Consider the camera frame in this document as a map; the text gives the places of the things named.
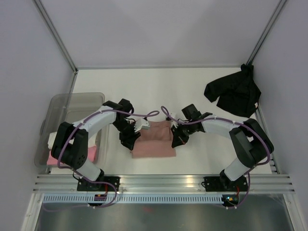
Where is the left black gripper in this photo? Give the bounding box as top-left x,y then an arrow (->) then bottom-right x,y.
112,119 -> 141,151

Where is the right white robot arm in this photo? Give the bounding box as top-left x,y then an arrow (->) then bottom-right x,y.
167,104 -> 274,190

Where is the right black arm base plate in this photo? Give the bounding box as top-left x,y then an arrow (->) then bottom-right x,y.
202,176 -> 248,193

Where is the clear plastic bin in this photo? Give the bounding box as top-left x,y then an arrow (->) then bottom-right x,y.
34,92 -> 105,168

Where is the white slotted cable duct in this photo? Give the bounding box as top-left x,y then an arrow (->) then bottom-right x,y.
43,193 -> 239,204

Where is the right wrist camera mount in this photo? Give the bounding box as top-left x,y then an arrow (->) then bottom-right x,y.
166,113 -> 178,127

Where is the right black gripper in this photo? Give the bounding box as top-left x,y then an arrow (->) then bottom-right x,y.
170,120 -> 195,147

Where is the black t-shirt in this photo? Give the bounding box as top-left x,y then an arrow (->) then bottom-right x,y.
204,64 -> 261,118

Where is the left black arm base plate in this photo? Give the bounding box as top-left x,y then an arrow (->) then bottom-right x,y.
77,176 -> 120,192

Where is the rolled bright pink t-shirt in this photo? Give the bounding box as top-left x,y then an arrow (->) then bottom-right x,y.
47,146 -> 97,166

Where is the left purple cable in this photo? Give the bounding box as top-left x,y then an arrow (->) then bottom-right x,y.
42,109 -> 161,212

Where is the aluminium frame rail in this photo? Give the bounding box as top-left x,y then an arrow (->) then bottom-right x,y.
32,174 -> 295,194

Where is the purple cable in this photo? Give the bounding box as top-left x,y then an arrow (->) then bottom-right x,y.
160,105 -> 270,210
42,109 -> 161,212

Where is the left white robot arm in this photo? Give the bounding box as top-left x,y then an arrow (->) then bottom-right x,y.
51,99 -> 141,191

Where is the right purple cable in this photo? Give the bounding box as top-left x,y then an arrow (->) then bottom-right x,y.
160,105 -> 270,210

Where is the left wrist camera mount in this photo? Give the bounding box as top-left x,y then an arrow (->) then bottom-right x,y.
134,119 -> 150,132

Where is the dusty pink t-shirt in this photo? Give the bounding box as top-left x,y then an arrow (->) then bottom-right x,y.
131,121 -> 176,159

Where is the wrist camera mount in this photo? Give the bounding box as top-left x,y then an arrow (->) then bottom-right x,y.
134,119 -> 150,132
166,113 -> 178,127

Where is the rolled white t-shirt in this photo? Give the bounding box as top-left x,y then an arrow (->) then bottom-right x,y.
48,132 -> 57,150

